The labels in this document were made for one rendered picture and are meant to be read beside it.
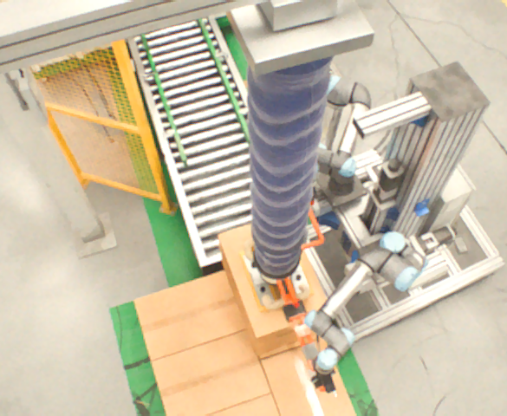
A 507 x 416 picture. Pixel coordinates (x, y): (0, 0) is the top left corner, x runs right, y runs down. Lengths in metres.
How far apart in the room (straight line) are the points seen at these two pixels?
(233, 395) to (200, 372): 0.23
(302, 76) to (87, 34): 0.54
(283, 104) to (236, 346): 2.09
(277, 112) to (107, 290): 2.86
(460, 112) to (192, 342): 1.99
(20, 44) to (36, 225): 3.43
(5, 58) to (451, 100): 1.74
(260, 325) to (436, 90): 1.39
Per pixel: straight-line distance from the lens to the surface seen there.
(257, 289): 2.92
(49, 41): 1.27
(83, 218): 4.09
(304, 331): 2.74
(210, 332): 3.45
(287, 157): 1.77
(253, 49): 1.34
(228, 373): 3.38
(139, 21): 1.27
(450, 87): 2.49
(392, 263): 2.49
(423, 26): 5.69
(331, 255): 3.98
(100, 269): 4.30
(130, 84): 3.17
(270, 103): 1.57
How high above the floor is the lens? 3.85
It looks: 63 degrees down
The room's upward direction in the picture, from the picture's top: straight up
